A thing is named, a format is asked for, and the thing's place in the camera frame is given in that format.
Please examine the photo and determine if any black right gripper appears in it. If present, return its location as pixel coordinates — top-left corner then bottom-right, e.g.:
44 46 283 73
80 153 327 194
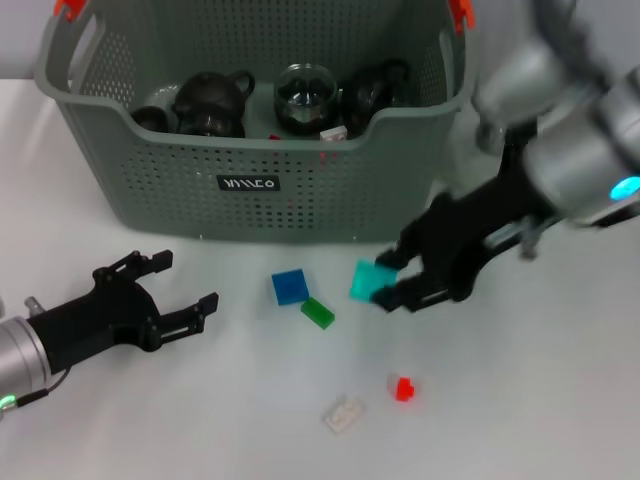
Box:
373 177 547 314

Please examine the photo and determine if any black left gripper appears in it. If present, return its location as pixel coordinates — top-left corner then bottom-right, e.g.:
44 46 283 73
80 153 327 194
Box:
27 249 220 375

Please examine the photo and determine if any teal building block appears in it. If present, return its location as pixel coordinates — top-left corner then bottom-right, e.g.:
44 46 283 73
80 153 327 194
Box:
348 258 399 304

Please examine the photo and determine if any green building block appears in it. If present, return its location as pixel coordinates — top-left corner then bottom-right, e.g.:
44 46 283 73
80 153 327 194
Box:
299 295 336 331

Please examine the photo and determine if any blue square building block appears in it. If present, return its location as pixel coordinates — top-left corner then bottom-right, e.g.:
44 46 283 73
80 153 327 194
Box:
269 268 311 307

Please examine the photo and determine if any small red building block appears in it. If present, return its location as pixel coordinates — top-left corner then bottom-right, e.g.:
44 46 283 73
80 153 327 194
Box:
387 372 419 403

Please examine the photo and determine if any grey perforated storage bin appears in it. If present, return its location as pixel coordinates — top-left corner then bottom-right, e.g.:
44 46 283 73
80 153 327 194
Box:
33 0 476 245

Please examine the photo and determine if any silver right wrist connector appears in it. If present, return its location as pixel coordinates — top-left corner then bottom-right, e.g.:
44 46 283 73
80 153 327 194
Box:
517 219 551 261

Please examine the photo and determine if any small black clay cup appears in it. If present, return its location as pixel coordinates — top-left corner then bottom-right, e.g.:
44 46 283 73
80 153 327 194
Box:
131 106 171 135

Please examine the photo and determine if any black clay teapot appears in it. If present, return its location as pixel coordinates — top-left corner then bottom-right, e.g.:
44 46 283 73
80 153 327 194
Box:
172 70 256 121

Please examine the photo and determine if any dark left wrist cable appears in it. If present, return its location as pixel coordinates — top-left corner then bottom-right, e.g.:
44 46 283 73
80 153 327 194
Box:
16 368 72 407

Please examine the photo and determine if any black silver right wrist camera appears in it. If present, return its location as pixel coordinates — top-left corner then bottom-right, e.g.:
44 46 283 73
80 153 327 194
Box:
472 0 621 132

